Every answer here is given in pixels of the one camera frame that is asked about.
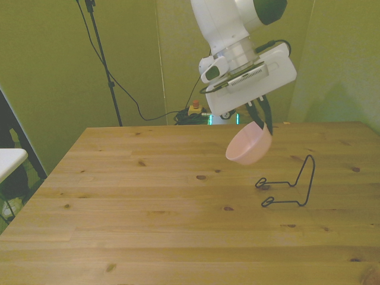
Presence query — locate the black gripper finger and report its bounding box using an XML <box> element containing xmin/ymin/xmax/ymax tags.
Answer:
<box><xmin>245</xmin><ymin>100</ymin><xmax>265</xmax><ymax>131</ymax></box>
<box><xmin>256</xmin><ymin>96</ymin><xmax>274</xmax><ymax>138</ymax></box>

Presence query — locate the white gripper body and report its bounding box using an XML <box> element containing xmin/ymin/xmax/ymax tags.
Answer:
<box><xmin>206</xmin><ymin>42</ymin><xmax>298</xmax><ymax>117</ymax></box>

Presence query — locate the pink plastic bowl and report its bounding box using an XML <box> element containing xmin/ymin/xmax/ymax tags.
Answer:
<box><xmin>225</xmin><ymin>121</ymin><xmax>273</xmax><ymax>166</ymax></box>

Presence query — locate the device with green lights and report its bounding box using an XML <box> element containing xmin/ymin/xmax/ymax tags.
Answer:
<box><xmin>207</xmin><ymin>107</ymin><xmax>242</xmax><ymax>126</ymax></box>

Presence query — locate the yellow emergency stop button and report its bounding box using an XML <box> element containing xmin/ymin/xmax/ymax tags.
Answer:
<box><xmin>188</xmin><ymin>100</ymin><xmax>208</xmax><ymax>118</ymax></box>

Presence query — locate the black tripod stand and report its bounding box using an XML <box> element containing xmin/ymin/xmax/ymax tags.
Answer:
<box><xmin>84</xmin><ymin>0</ymin><xmax>124</xmax><ymax>127</ymax></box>

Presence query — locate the black leaning panel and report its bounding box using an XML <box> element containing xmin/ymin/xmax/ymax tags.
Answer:
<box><xmin>0</xmin><ymin>85</ymin><xmax>48</xmax><ymax>182</ymax></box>

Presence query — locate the white side table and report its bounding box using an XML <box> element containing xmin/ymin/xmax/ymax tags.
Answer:
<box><xmin>0</xmin><ymin>148</ymin><xmax>29</xmax><ymax>185</ymax></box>

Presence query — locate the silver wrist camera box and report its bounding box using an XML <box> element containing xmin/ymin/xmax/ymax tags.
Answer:
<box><xmin>213</xmin><ymin>61</ymin><xmax>270</xmax><ymax>90</ymax></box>

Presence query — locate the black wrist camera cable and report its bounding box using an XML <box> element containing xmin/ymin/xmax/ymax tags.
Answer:
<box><xmin>254</xmin><ymin>39</ymin><xmax>293</xmax><ymax>58</ymax></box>

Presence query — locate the black coiled cable bundle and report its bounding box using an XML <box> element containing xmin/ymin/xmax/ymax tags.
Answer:
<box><xmin>173</xmin><ymin>107</ymin><xmax>215</xmax><ymax>126</ymax></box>

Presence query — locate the black wire bowl rack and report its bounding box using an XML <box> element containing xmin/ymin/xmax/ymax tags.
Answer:
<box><xmin>255</xmin><ymin>154</ymin><xmax>316</xmax><ymax>208</ymax></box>

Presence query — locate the black hanging cable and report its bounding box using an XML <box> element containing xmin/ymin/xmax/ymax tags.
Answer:
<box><xmin>74</xmin><ymin>0</ymin><xmax>191</xmax><ymax>122</ymax></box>

